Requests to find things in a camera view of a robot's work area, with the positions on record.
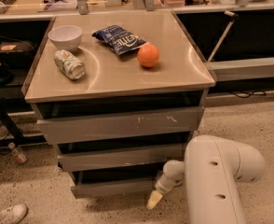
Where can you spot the black stand frame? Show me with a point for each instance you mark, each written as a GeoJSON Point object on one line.
{"type": "Point", "coordinates": [17, 137]}

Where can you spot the orange fruit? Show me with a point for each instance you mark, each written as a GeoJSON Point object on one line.
{"type": "Point", "coordinates": [148, 55]}

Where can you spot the white sneaker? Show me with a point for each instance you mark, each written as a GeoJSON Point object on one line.
{"type": "Point", "coordinates": [13, 214]}

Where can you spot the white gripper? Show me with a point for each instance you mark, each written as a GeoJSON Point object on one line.
{"type": "Point", "coordinates": [164, 185]}

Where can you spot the grey bottom drawer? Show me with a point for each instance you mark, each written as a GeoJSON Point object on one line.
{"type": "Point", "coordinates": [112, 187]}

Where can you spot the long workbench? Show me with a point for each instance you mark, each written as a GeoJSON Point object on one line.
{"type": "Point", "coordinates": [137, 3]}

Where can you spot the plastic bottle on floor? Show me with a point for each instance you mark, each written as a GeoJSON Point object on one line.
{"type": "Point", "coordinates": [17, 153]}

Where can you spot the white stick black handle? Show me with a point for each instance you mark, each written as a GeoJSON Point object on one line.
{"type": "Point", "coordinates": [233, 17]}

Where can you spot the grey drawer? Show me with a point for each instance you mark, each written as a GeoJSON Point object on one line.
{"type": "Point", "coordinates": [112, 187]}
{"type": "Point", "coordinates": [121, 157]}
{"type": "Point", "coordinates": [119, 125]}

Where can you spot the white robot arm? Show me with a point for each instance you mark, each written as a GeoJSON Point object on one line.
{"type": "Point", "coordinates": [211, 169]}

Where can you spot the grey middle drawer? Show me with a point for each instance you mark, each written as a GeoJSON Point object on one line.
{"type": "Point", "coordinates": [121, 157]}

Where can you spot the black bag under bench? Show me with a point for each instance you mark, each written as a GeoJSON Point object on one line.
{"type": "Point", "coordinates": [17, 55]}

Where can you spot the grey drawer cabinet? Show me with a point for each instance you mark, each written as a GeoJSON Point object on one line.
{"type": "Point", "coordinates": [119, 104]}

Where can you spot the grey top drawer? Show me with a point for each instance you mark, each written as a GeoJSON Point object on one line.
{"type": "Point", "coordinates": [119, 125]}

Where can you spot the blue chip bag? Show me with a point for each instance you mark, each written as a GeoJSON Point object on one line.
{"type": "Point", "coordinates": [118, 39]}

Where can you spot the white bowl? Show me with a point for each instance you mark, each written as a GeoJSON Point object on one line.
{"type": "Point", "coordinates": [66, 37]}

